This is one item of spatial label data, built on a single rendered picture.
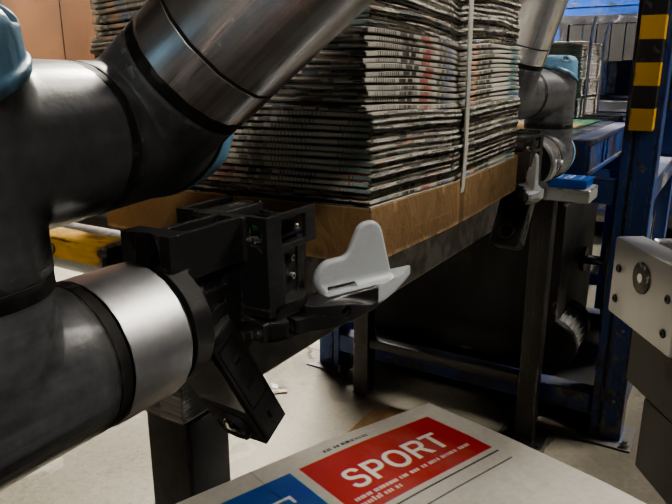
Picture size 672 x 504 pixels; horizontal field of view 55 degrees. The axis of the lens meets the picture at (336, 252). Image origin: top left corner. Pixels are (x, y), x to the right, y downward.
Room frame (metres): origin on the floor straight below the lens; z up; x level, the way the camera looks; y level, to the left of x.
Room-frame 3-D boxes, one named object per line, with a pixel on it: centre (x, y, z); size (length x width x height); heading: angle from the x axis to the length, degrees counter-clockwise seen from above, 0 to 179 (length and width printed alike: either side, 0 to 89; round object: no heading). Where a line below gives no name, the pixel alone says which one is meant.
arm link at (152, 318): (0.31, 0.11, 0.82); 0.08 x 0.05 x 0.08; 59
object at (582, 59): (2.53, -0.82, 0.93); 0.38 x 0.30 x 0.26; 149
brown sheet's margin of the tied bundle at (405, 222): (0.59, 0.06, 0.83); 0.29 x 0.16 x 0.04; 59
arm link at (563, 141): (1.05, -0.34, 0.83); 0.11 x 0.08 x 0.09; 148
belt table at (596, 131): (2.04, -0.52, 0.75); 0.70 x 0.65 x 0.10; 149
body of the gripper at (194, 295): (0.37, 0.07, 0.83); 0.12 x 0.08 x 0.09; 149
